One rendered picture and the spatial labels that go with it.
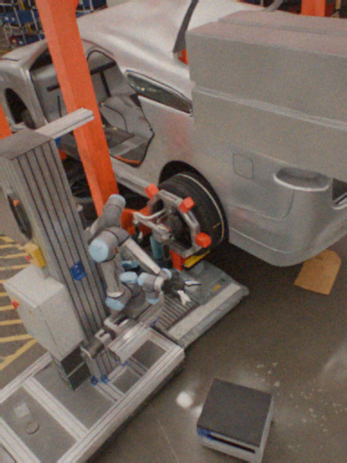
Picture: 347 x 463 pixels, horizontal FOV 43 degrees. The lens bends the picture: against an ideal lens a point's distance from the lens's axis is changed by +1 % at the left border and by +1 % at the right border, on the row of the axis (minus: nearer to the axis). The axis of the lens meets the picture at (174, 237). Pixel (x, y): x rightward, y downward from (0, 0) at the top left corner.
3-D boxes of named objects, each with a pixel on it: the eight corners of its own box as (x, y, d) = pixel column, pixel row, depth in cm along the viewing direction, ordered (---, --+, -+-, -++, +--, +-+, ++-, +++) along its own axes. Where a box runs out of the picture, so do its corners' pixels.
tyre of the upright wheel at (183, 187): (221, 256, 374) (237, 203, 322) (201, 271, 363) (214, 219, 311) (169, 210, 401) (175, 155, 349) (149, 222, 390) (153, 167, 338)
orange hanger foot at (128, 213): (175, 217, 412) (170, 185, 391) (131, 245, 387) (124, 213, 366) (164, 211, 422) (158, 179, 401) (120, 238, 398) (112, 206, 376)
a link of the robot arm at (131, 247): (109, 222, 263) (165, 279, 272) (98, 234, 256) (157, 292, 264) (118, 215, 255) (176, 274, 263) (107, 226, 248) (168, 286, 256)
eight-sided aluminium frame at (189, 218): (204, 262, 349) (197, 206, 316) (198, 267, 346) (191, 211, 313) (159, 235, 384) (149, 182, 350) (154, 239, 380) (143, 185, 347)
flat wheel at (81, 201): (55, 215, 485) (49, 197, 470) (88, 184, 530) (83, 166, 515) (106, 225, 459) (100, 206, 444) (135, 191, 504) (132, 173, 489)
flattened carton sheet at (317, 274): (343, 255, 418) (344, 252, 416) (328, 295, 383) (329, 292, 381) (311, 248, 432) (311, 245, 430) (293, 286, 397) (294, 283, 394)
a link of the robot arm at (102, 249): (135, 298, 281) (117, 231, 247) (122, 316, 271) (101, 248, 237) (118, 294, 286) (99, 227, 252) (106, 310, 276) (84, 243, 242)
